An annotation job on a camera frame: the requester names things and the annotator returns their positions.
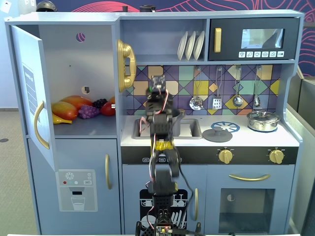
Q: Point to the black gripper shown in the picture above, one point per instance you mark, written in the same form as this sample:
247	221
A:
155	105

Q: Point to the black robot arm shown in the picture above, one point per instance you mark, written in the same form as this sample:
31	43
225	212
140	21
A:
162	182

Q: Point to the blue shopping list cabinet door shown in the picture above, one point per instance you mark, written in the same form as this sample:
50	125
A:
32	73

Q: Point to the steel skimmer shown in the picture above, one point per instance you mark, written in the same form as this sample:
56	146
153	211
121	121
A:
196	103

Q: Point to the gray toy sink basin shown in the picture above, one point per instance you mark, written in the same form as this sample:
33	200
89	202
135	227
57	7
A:
194	129

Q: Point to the orange toy fruit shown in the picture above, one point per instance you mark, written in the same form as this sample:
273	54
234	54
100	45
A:
112	99

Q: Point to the red toy fruit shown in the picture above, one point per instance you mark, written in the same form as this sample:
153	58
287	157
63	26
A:
107	110

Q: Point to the steel slotted spatula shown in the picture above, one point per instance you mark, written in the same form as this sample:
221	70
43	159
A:
216	103

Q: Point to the dark toy grapes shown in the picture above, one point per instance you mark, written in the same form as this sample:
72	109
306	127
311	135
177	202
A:
99	103

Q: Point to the white toy plate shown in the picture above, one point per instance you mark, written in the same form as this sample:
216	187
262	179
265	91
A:
198	45
182	46
190	46

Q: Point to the gold toy telephone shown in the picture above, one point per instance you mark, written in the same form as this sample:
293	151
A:
125	51

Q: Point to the gray pot lid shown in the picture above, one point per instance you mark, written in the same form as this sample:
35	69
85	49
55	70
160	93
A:
217	135

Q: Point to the purple toy grapes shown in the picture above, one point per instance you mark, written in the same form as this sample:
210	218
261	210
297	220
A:
88	112

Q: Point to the steel ladle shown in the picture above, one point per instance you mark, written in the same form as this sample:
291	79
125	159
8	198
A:
237	101

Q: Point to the large red-yellow toy mango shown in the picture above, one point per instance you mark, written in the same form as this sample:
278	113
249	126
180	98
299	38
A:
77	101

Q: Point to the gold stove knob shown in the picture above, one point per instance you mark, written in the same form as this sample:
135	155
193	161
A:
276	156
225	156

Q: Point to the blue toy kitchen unit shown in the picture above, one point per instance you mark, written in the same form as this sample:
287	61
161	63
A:
81	152

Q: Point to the small red-yellow toy mango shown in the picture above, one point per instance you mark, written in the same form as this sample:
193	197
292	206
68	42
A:
64	110

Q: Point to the black cylindrical bin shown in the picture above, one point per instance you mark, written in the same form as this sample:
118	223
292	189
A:
147	8

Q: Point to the steel spoon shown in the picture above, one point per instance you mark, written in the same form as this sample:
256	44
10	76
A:
257	101

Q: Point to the black toy microwave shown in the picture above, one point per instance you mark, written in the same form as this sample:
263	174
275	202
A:
231	37

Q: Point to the yellow toy banana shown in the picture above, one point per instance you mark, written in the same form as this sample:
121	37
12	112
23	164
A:
61	121

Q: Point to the steel pot with lid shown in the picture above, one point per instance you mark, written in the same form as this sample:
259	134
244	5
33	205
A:
263	121

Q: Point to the robot controller circuit board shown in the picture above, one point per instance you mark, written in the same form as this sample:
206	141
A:
163	230

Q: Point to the black helmet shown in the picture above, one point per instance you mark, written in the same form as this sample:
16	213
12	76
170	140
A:
46	6

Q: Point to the gray desk divider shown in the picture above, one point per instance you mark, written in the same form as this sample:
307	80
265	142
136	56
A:
307	103

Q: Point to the small camera circuit board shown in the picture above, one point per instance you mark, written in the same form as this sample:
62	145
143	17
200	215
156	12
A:
158	81

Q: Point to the white wall socket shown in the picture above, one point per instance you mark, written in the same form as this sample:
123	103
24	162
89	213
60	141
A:
6	6

